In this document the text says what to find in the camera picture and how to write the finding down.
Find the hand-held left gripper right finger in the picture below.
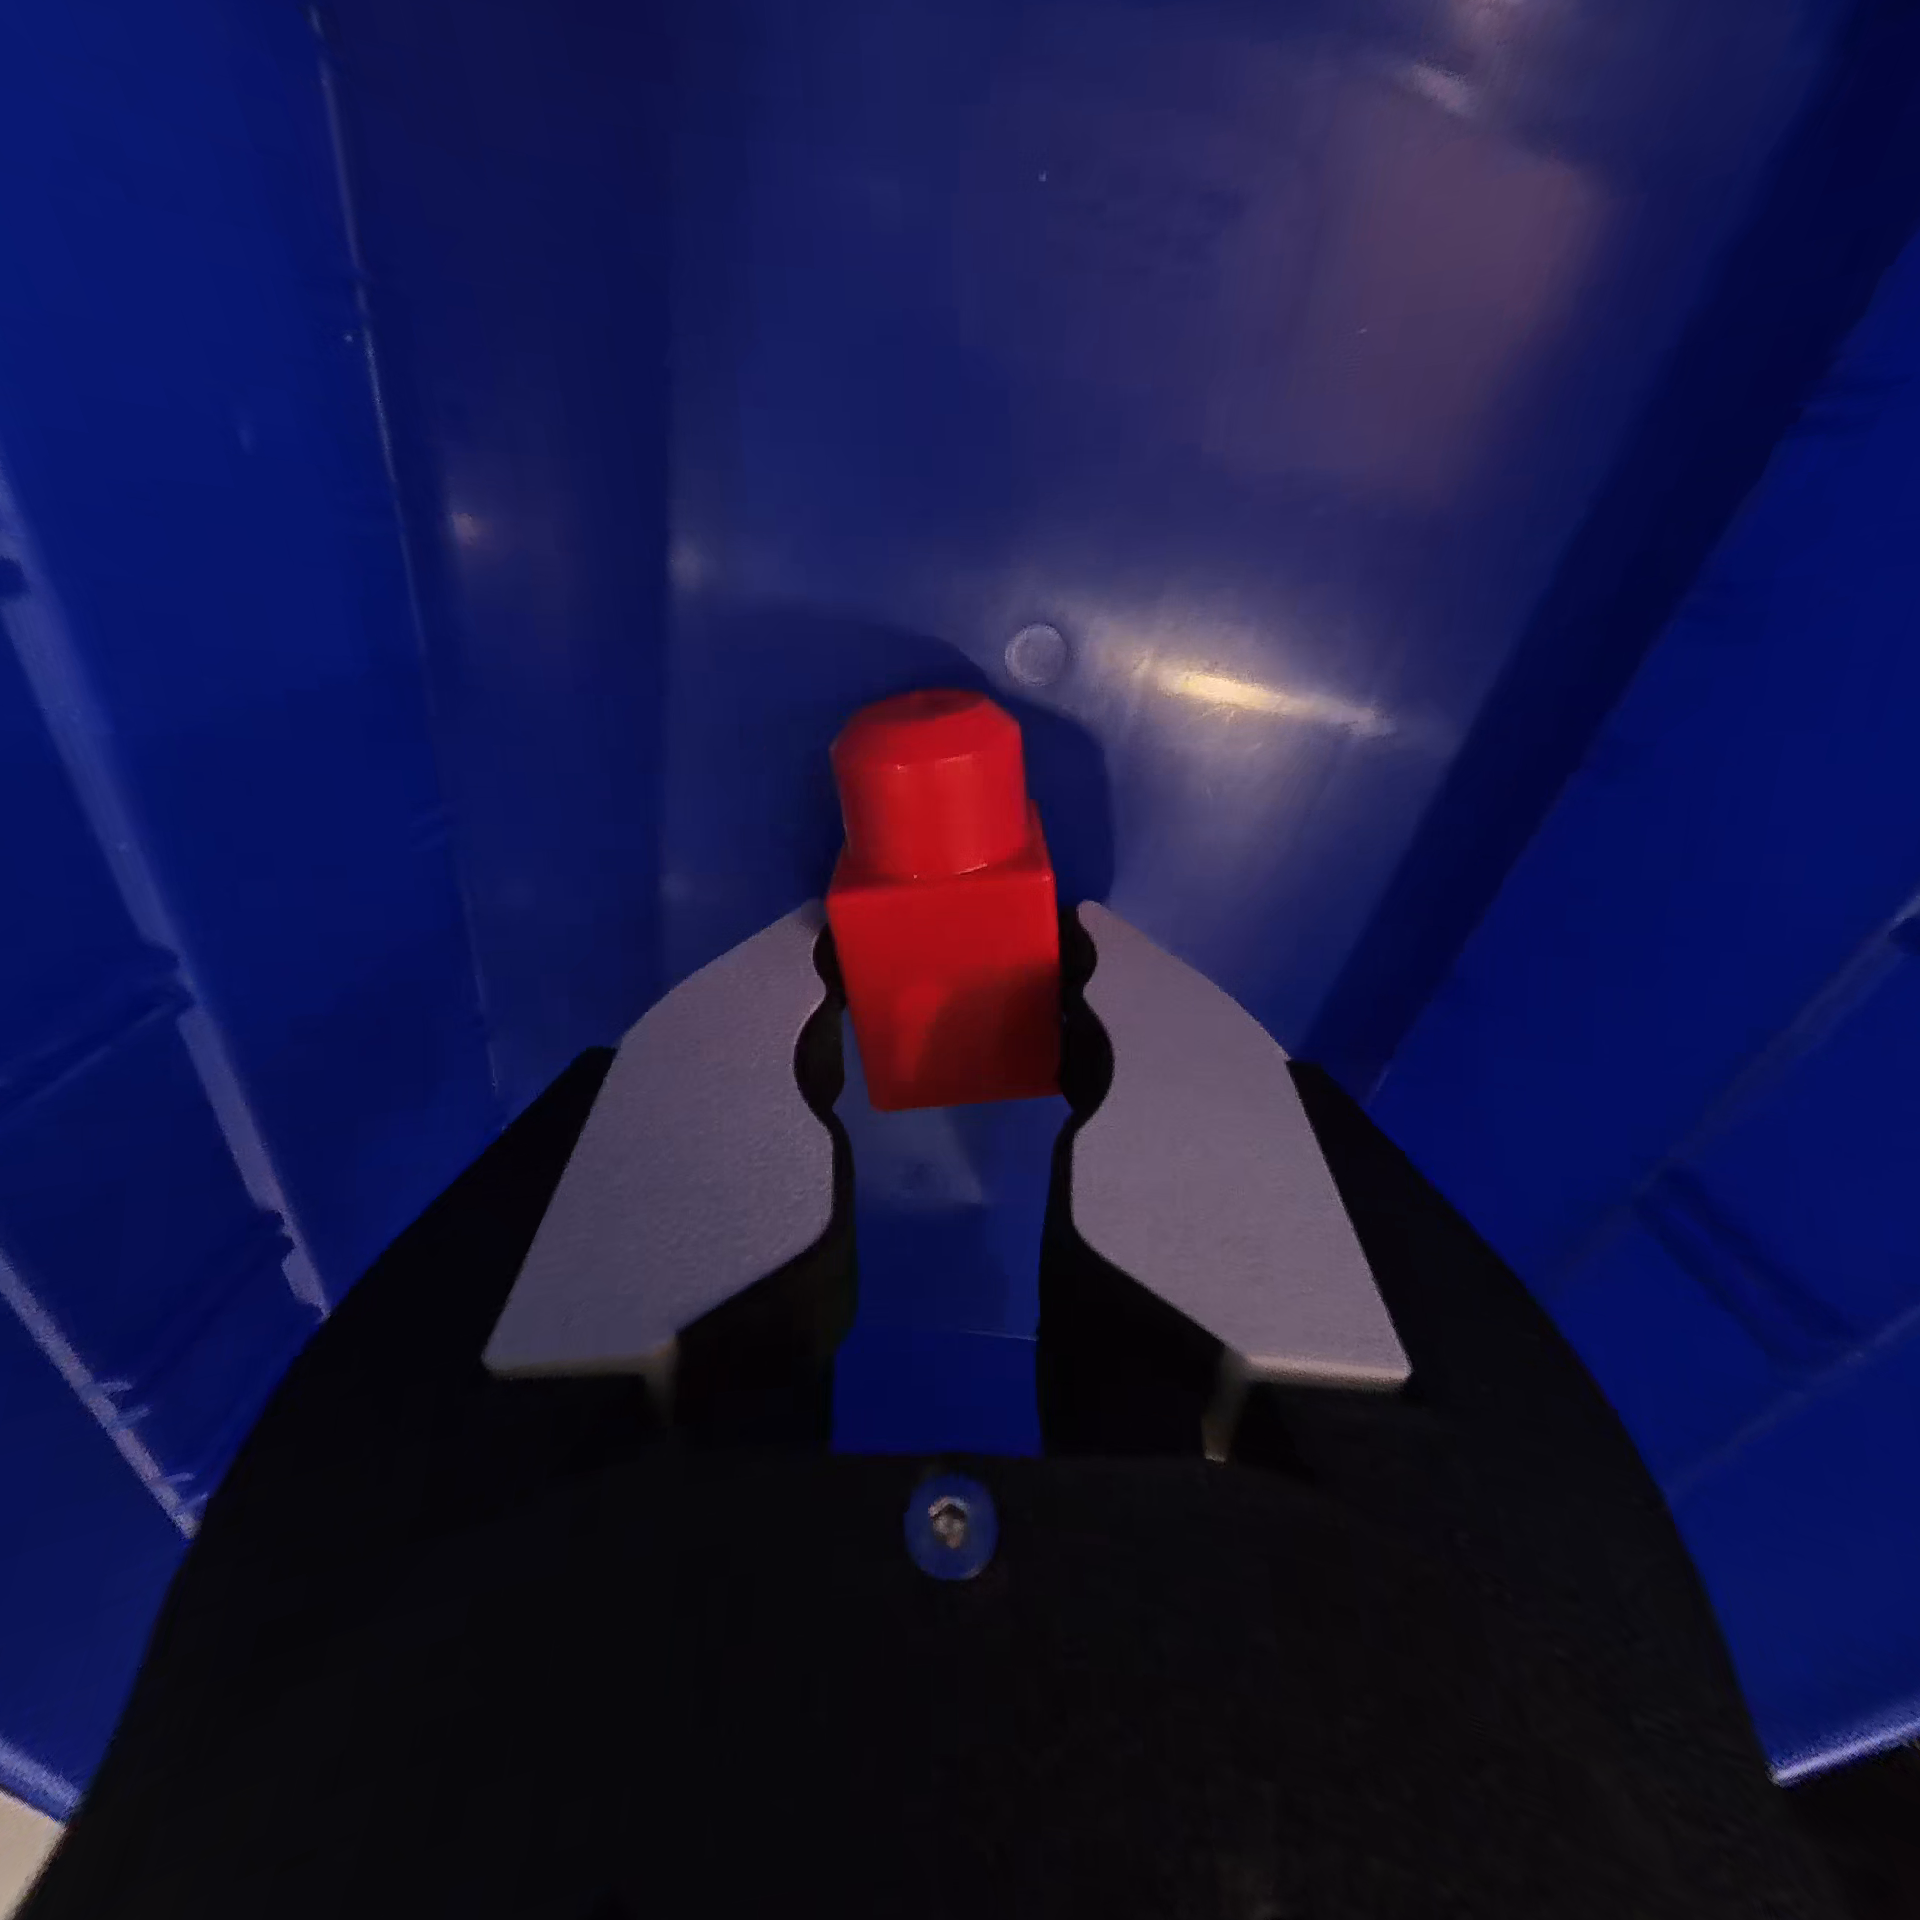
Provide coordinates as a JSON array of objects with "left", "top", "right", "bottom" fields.
[{"left": 1041, "top": 901, "right": 1418, "bottom": 1467}]

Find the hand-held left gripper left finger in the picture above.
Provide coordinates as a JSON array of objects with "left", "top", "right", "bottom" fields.
[{"left": 479, "top": 901, "right": 859, "bottom": 1426}]

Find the red mega block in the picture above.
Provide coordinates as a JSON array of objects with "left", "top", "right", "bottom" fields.
[{"left": 828, "top": 688, "right": 1070, "bottom": 1112}]

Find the blue plastic bin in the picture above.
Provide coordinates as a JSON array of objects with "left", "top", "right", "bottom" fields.
[{"left": 0, "top": 0, "right": 1920, "bottom": 1816}]

